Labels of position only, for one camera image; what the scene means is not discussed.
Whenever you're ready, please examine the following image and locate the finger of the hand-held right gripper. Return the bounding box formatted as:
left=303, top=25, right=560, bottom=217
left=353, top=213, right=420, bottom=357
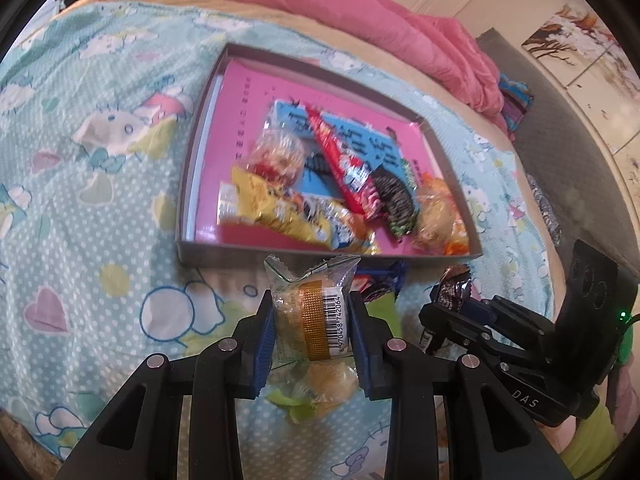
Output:
left=462, top=295, right=546, bottom=341
left=419, top=302, right=501, bottom=368

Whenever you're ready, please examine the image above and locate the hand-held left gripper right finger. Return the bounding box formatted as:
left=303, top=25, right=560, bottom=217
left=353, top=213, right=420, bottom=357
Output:
left=347, top=290, right=573, bottom=480

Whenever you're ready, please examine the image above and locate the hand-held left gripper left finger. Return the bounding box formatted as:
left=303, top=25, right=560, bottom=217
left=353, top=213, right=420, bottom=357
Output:
left=52, top=287, right=276, bottom=480

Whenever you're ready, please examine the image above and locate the dark brown snack packet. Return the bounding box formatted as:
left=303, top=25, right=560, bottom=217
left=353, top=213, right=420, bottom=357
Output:
left=422, top=266, right=472, bottom=353

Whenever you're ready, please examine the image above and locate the grey cardboard box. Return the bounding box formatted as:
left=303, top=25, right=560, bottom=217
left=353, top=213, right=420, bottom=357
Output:
left=176, top=42, right=483, bottom=267

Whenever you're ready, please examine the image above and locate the orange rice cracker packet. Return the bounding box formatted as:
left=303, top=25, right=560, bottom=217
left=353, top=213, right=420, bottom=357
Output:
left=415, top=172, right=473, bottom=256

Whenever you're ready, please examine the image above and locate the black cookie packet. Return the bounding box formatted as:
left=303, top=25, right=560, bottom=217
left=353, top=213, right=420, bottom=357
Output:
left=372, top=157, right=426, bottom=238

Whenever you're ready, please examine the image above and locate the yellow snack packet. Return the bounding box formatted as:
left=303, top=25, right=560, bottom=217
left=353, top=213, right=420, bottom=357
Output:
left=217, top=166, right=381, bottom=256

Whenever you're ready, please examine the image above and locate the red snack packet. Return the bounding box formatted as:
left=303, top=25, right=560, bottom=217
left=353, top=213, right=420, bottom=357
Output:
left=306, top=107, right=388, bottom=221

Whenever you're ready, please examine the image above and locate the clear candy packet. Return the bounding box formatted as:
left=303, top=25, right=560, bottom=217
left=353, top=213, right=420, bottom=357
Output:
left=235, top=127, right=306, bottom=181

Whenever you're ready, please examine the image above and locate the lime green packet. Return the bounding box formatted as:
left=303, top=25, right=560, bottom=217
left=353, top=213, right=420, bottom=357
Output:
left=364, top=291, right=401, bottom=343

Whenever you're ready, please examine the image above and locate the clear packet yellow cake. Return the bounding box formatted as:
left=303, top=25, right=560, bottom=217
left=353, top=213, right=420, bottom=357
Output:
left=267, top=360, right=361, bottom=423

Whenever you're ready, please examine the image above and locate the blue snack packet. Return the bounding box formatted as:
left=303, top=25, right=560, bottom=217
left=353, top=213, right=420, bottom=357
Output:
left=352, top=260, right=408, bottom=303

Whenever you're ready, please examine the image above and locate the grey patterned cloth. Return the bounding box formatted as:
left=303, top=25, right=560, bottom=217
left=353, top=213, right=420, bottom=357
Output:
left=527, top=175, right=563, bottom=246

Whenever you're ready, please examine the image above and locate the grey padded headboard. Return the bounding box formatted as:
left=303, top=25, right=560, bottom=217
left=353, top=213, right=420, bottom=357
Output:
left=475, top=27, right=640, bottom=281

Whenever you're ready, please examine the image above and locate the colourful striped pillow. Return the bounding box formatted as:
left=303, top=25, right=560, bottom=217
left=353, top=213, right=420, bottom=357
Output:
left=497, top=74, right=536, bottom=141

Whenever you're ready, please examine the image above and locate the cartoon cat printed bed sheet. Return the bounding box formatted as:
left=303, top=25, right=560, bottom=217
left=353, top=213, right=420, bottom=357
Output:
left=0, top=0, right=563, bottom=463

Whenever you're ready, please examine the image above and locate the tree wall painting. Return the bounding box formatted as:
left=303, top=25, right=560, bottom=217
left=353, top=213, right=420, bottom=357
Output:
left=522, top=2, right=640, bottom=156

